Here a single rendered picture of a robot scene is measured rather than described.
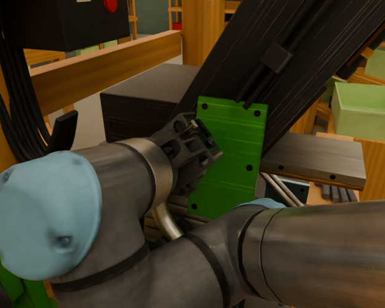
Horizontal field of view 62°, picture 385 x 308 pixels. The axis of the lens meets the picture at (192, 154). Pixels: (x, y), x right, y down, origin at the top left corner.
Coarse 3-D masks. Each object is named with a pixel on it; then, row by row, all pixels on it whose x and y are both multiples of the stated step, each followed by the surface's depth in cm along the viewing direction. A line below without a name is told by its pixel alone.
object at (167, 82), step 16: (176, 64) 89; (128, 80) 74; (144, 80) 74; (160, 80) 74; (176, 80) 74; (112, 96) 65; (128, 96) 64; (144, 96) 64; (160, 96) 64; (176, 96) 64; (112, 112) 67; (128, 112) 65; (144, 112) 64; (160, 112) 63; (112, 128) 68; (128, 128) 67; (144, 128) 65; (160, 128) 64
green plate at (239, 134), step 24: (216, 120) 53; (240, 120) 51; (264, 120) 50; (240, 144) 52; (216, 168) 54; (240, 168) 53; (192, 192) 57; (216, 192) 55; (240, 192) 54; (216, 216) 56
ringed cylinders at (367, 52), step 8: (384, 32) 56; (376, 40) 57; (368, 48) 58; (360, 56) 59; (368, 56) 59; (344, 64) 60; (352, 64) 60; (360, 64) 60; (336, 72) 61; (344, 72) 61; (352, 72) 61
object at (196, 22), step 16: (192, 0) 119; (208, 0) 122; (192, 16) 121; (208, 16) 125; (192, 32) 124; (208, 32) 128; (192, 48) 127; (208, 48) 131; (0, 64) 48; (192, 64) 130; (0, 80) 48; (0, 128) 49; (0, 144) 50; (0, 160) 50; (16, 160) 53; (48, 288) 66
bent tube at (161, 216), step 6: (162, 204) 56; (156, 210) 56; (162, 210) 56; (168, 210) 57; (156, 216) 56; (162, 216) 56; (168, 216) 57; (156, 222) 57; (162, 222) 56; (168, 222) 56; (174, 222) 57; (162, 228) 56; (168, 228) 56; (174, 228) 56; (168, 234) 56; (174, 234) 56; (180, 234) 56
